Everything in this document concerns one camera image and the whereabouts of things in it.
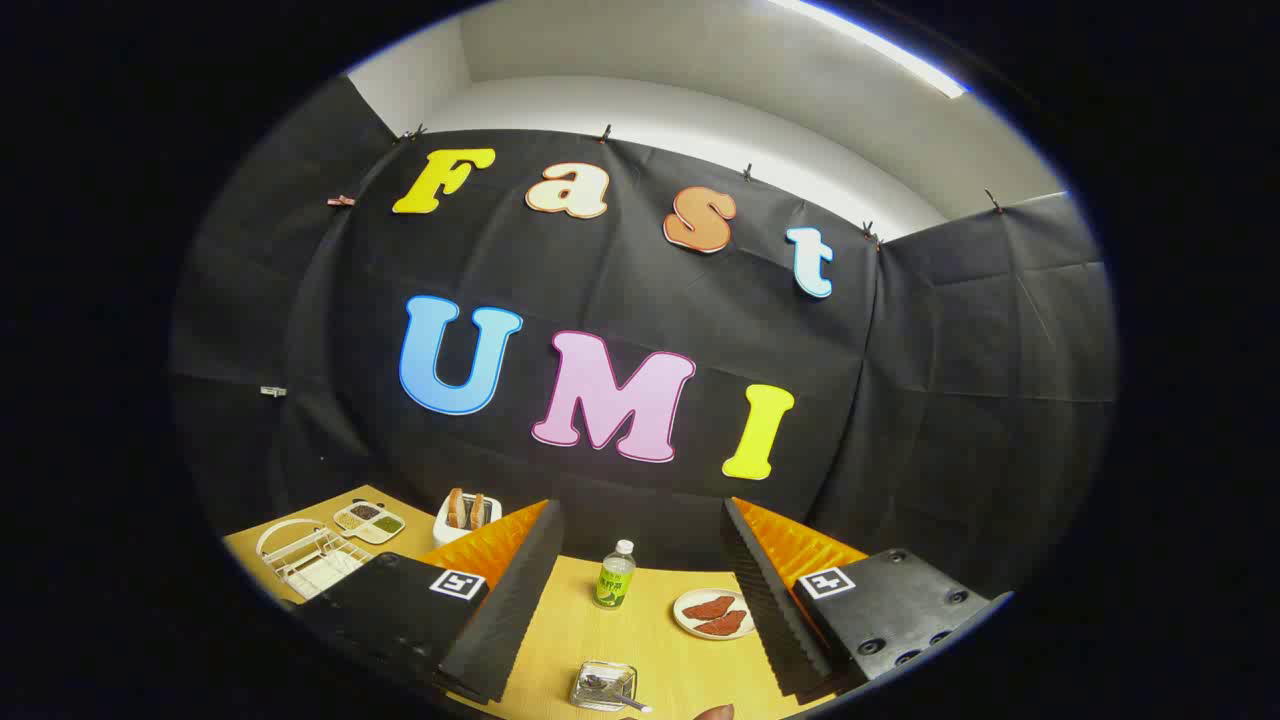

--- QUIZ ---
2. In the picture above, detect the black backdrop cloth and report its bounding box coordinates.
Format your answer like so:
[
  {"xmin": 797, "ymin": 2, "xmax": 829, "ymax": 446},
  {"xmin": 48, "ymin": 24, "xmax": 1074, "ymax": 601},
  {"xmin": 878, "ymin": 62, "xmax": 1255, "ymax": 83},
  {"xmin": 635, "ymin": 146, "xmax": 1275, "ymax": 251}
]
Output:
[{"xmin": 170, "ymin": 75, "xmax": 1119, "ymax": 606}]

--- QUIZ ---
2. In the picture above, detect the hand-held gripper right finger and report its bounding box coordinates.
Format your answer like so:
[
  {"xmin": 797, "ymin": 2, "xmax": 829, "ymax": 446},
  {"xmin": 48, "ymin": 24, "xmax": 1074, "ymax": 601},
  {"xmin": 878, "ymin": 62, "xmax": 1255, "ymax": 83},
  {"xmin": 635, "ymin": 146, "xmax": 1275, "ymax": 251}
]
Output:
[{"xmin": 720, "ymin": 497, "xmax": 1013, "ymax": 701}]

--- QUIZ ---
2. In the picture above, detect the blue striped handle spoon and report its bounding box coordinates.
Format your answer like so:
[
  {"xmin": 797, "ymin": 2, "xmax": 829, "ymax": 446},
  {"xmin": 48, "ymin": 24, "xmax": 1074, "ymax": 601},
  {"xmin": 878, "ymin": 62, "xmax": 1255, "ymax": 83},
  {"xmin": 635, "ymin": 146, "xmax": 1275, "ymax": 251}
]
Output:
[{"xmin": 583, "ymin": 675, "xmax": 653, "ymax": 714}]

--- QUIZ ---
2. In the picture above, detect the cream plate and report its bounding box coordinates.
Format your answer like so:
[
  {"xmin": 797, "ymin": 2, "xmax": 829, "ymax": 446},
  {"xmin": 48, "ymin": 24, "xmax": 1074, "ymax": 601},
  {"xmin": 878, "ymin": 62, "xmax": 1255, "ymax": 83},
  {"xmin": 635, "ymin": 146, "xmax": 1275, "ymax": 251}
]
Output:
[{"xmin": 672, "ymin": 588, "xmax": 757, "ymax": 641}]

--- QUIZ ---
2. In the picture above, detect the metal wire basket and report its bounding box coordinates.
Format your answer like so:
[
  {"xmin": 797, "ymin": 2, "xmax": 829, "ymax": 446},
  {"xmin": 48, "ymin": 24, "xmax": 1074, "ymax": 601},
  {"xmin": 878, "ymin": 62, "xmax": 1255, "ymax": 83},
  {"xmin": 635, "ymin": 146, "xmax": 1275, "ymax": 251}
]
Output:
[{"xmin": 569, "ymin": 660, "xmax": 639, "ymax": 713}]

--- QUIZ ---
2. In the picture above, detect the white toaster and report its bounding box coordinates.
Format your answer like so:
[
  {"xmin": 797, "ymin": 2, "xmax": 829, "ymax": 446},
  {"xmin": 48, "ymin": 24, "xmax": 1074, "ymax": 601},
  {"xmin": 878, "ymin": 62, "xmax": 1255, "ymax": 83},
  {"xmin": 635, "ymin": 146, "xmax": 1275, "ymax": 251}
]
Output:
[{"xmin": 433, "ymin": 490, "xmax": 503, "ymax": 548}]

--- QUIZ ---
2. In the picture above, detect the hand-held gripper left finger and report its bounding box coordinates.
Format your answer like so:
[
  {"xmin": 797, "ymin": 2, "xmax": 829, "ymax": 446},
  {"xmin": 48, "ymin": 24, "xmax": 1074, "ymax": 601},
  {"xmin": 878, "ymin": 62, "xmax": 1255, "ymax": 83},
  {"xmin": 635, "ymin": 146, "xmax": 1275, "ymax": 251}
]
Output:
[{"xmin": 290, "ymin": 498, "xmax": 566, "ymax": 706}]

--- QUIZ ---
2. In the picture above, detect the green label drink bottle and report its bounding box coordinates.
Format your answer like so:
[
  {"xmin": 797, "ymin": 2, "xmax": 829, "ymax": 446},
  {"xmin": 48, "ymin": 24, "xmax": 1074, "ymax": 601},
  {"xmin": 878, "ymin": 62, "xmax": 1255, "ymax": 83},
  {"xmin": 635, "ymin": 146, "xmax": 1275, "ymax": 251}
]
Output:
[{"xmin": 594, "ymin": 540, "xmax": 637, "ymax": 610}]

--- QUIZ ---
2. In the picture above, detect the white wire dish rack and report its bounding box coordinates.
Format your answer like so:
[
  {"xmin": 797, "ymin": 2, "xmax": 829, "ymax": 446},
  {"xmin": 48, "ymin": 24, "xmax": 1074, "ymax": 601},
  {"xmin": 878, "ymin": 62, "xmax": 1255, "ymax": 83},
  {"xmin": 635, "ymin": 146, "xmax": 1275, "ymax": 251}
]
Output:
[{"xmin": 255, "ymin": 518, "xmax": 373, "ymax": 601}]

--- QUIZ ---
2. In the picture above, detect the divided dish of grains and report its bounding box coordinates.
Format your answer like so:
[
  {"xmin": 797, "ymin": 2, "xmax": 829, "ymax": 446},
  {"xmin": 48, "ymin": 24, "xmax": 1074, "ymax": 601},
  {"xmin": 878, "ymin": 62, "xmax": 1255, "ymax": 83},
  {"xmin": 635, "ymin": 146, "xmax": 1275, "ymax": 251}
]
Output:
[{"xmin": 333, "ymin": 500, "xmax": 406, "ymax": 545}]

